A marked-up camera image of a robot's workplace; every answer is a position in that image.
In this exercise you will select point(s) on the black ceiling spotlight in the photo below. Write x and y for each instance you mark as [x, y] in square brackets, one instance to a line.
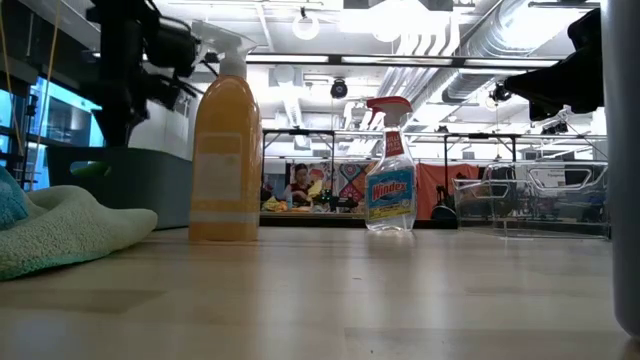
[500, 94]
[555, 128]
[339, 89]

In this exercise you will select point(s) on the pale green microfiber towel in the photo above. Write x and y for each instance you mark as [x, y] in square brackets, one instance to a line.
[75, 230]

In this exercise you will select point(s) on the glass window dark frame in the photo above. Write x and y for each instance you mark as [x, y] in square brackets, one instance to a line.
[65, 125]

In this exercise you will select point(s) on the black overhead light bar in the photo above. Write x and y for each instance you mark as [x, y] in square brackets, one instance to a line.
[400, 61]

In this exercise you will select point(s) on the small background robot arm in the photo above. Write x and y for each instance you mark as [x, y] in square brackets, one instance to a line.
[340, 201]

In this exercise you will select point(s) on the dark green plastic basket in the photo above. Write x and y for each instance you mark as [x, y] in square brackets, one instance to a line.
[145, 190]

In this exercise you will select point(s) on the clear plastic basket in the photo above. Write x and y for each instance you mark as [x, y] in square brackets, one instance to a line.
[530, 210]

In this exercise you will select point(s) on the white round pendant lamp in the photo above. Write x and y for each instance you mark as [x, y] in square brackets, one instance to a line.
[306, 26]

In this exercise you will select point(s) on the orange spray bottle white trigger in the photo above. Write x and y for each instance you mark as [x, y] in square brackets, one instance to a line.
[225, 150]

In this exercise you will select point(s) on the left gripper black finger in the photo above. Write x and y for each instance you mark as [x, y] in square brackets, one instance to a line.
[113, 132]
[135, 132]

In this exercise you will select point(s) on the black aluminium rig frame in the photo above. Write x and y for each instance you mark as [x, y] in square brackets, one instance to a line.
[310, 221]

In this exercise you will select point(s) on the black round object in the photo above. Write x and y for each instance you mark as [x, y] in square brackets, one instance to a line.
[443, 210]

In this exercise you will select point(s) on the orange cloth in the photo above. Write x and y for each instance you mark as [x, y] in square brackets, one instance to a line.
[435, 180]

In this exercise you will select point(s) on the blue microfiber towel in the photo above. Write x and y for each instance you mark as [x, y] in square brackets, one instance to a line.
[10, 200]

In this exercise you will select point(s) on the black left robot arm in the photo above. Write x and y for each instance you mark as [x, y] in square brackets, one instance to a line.
[117, 22]

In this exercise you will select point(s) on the colourful patterned quilt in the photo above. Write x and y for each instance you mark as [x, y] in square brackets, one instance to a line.
[350, 185]

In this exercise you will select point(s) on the clear Windex spray bottle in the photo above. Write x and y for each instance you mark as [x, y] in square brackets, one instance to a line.
[390, 195]

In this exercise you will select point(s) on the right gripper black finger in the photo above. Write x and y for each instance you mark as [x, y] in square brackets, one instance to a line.
[542, 112]
[565, 80]

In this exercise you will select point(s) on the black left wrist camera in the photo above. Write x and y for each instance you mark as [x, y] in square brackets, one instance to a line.
[172, 47]

